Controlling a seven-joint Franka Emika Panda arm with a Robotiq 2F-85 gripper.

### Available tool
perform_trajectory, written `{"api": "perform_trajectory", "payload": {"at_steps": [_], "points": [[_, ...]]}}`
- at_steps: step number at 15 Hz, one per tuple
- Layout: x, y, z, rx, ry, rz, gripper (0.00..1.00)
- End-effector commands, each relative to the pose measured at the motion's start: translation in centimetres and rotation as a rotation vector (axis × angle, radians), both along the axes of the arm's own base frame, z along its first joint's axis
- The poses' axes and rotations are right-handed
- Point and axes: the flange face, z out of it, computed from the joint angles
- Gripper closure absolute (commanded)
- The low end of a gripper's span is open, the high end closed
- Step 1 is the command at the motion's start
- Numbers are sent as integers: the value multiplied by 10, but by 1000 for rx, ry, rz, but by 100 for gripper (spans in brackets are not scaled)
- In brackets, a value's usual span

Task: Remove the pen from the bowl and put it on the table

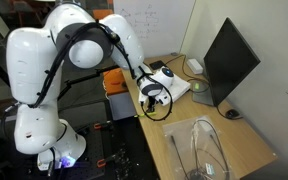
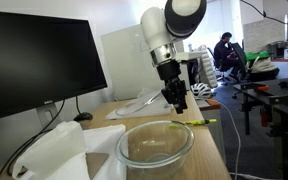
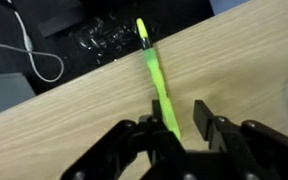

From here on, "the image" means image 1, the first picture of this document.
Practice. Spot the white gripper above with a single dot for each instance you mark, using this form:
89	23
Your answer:
163	96

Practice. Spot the yellow-green pen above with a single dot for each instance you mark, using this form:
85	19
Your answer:
144	115

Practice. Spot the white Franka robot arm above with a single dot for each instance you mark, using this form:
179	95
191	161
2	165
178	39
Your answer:
30	56

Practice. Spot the black flat pad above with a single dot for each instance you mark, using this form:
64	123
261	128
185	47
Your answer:
157	64

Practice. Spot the orange storage cabinet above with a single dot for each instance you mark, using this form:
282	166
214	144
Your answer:
114	81

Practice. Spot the silver monitor stand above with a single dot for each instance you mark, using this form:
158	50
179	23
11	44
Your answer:
200	96

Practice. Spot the white power adapter box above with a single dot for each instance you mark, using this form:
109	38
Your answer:
194	66

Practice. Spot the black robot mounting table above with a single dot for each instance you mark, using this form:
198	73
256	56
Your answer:
94	146

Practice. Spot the whiteboard with dark writing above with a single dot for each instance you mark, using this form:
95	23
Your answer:
164	33

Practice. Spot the black round mouse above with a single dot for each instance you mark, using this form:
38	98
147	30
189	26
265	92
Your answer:
232	114

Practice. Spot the black computer monitor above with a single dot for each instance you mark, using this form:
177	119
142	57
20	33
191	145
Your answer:
227	63

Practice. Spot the black camera mount rod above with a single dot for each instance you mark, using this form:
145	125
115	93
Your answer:
84	79

